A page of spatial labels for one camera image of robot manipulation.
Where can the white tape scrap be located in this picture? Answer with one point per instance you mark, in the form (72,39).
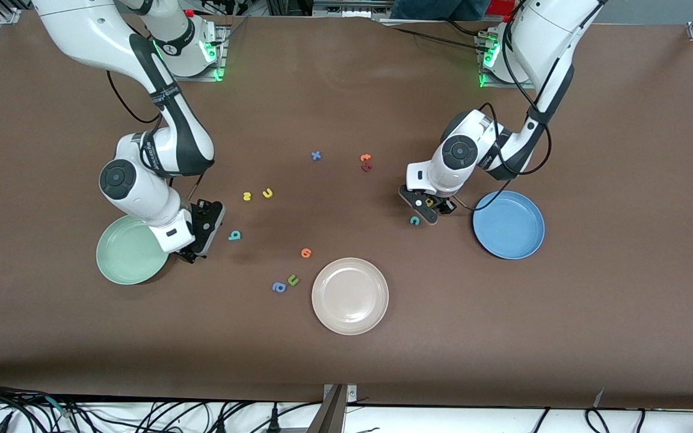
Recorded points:
(599,398)

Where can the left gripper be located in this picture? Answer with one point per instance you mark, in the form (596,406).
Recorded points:
(443,206)

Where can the blue letter a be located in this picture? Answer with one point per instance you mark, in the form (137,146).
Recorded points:
(279,287)

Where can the beige plate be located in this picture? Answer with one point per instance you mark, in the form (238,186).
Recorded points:
(350,296)

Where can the green plate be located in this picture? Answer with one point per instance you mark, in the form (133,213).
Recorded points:
(124,258)

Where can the dark grey beam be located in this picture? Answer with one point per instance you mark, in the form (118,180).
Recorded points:
(328,418)

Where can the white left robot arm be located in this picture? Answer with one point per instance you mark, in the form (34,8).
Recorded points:
(551,36)

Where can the person in blue jeans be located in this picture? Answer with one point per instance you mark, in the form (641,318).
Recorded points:
(443,7)

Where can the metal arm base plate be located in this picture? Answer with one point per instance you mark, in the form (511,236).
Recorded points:
(503,86)
(220,75)

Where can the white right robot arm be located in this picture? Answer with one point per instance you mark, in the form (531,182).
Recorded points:
(82,30)

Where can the red box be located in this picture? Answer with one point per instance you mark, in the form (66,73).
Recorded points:
(500,5)

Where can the silver table bracket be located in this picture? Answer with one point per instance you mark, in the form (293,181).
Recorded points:
(351,394)

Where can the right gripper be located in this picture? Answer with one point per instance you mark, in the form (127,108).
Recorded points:
(188,255)

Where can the blue plate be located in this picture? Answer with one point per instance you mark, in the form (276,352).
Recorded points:
(512,228)

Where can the black plug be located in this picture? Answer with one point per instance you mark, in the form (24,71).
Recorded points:
(274,421)

